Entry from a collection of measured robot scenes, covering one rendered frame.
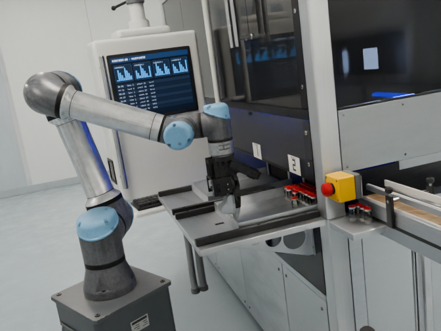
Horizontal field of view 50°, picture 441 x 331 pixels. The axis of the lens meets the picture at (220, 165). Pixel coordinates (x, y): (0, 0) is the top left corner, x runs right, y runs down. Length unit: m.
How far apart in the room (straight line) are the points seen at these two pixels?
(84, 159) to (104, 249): 0.28
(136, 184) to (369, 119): 1.21
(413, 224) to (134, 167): 1.36
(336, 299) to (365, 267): 0.13
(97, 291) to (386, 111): 0.99
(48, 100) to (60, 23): 5.52
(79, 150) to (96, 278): 0.37
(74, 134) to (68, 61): 5.35
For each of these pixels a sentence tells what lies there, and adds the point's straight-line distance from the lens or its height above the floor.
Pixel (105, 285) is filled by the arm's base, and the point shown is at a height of 0.83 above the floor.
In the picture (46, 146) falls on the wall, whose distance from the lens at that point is 6.85.
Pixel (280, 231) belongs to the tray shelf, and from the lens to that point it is 1.42.
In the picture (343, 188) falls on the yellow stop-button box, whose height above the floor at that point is 1.00.
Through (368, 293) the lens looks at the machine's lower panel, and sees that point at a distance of 1.64.
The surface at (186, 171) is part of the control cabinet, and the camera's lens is 2.34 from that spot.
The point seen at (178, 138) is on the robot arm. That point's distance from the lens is 1.24.
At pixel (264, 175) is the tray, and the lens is 2.06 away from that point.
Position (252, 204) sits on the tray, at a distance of 1.68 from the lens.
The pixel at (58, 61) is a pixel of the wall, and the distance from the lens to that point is 6.79.
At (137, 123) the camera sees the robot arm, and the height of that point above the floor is 1.26.
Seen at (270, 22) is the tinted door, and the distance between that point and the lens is 1.64.
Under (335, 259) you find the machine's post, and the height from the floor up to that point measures 0.75.
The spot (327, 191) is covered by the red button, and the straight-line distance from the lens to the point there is 1.36.
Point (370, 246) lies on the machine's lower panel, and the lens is 1.58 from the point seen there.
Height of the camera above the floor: 1.39
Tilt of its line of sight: 12 degrees down
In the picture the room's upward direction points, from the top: 8 degrees counter-clockwise
